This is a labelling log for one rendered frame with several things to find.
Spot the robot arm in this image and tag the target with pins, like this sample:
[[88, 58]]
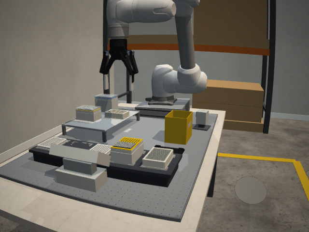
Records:
[[165, 81]]

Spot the yellow tip rack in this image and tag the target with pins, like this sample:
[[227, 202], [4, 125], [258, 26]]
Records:
[[127, 150]]

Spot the yellow open-top box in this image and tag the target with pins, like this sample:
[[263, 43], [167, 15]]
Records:
[[178, 127]]

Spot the grey flat table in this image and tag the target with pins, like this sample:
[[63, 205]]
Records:
[[102, 124]]

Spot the black flat rectangular pad with rg label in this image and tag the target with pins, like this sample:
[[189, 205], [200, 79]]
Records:
[[175, 150]]

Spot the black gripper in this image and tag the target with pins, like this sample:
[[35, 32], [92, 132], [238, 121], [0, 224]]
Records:
[[118, 51]]

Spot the white trough reservoir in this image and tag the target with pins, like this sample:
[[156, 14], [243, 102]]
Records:
[[158, 158]]

